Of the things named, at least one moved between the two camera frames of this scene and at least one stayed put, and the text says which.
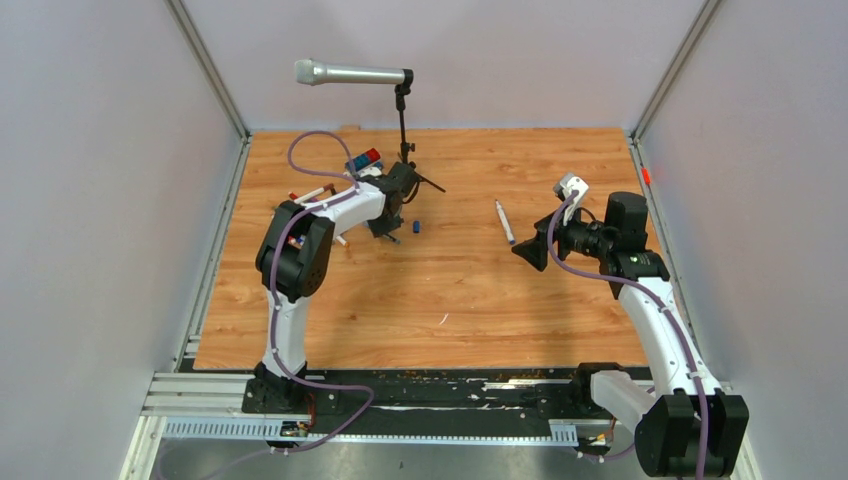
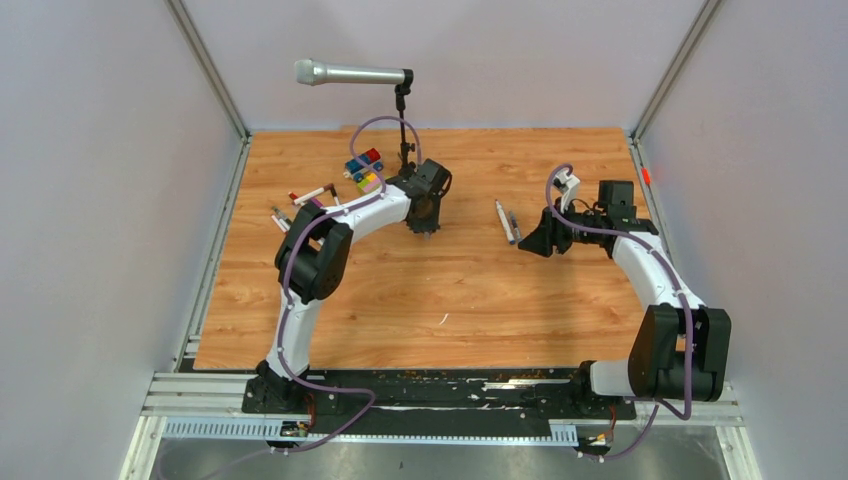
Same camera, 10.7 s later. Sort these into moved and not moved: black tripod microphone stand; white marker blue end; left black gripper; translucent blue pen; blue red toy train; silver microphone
Moved: translucent blue pen; left black gripper
Not moved: white marker blue end; blue red toy train; silver microphone; black tripod microphone stand
